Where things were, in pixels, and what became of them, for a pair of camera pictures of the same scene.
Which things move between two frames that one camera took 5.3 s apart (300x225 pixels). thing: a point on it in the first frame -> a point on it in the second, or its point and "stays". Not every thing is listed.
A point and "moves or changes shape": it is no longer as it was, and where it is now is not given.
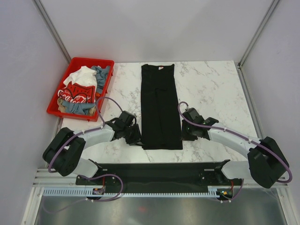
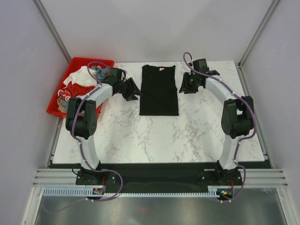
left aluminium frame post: [48, 22] stays
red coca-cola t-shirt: [78, 93] stays
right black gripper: [184, 135] -> [185, 85]
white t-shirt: [85, 76] stays
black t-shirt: [161, 122] moves or changes shape
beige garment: [61, 108] stays
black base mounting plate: [164, 177] stays
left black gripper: [137, 139] -> [131, 86]
